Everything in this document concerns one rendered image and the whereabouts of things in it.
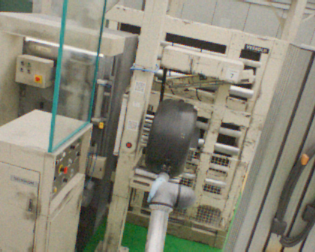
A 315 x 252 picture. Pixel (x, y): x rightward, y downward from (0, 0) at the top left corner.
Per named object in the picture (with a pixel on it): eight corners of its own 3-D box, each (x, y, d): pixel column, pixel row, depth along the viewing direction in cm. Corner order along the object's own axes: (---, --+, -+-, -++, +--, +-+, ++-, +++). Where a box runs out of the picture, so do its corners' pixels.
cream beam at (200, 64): (160, 67, 261) (163, 47, 256) (164, 63, 284) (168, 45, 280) (239, 85, 255) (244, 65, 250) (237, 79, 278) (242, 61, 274)
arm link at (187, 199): (203, 187, 170) (187, 194, 217) (181, 183, 169) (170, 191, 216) (200, 211, 166) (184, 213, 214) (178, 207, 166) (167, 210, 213)
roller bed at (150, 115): (130, 145, 298) (136, 112, 289) (133, 139, 312) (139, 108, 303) (151, 150, 296) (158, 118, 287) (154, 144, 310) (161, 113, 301)
